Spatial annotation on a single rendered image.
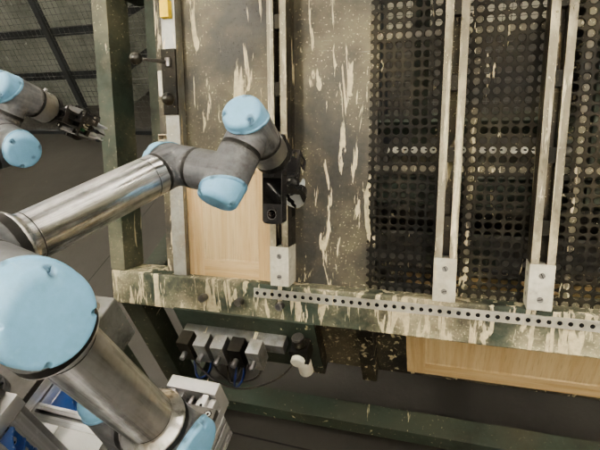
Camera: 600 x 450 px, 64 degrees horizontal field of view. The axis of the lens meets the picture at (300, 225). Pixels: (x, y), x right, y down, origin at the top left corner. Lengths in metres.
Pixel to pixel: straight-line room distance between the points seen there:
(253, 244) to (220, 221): 0.13
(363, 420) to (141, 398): 1.37
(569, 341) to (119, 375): 1.15
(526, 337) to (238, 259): 0.88
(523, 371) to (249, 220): 1.14
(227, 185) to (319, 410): 1.42
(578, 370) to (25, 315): 1.77
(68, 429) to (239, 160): 0.86
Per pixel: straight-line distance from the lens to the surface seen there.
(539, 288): 1.40
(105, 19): 1.78
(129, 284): 1.79
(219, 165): 0.82
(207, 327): 1.70
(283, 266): 1.47
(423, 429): 2.02
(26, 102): 1.30
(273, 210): 0.97
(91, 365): 0.68
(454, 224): 1.35
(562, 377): 2.02
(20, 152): 1.16
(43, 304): 0.58
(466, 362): 1.97
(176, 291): 1.69
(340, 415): 2.06
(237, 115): 0.83
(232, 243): 1.58
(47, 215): 0.76
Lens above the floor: 1.98
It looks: 39 degrees down
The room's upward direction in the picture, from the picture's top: 12 degrees counter-clockwise
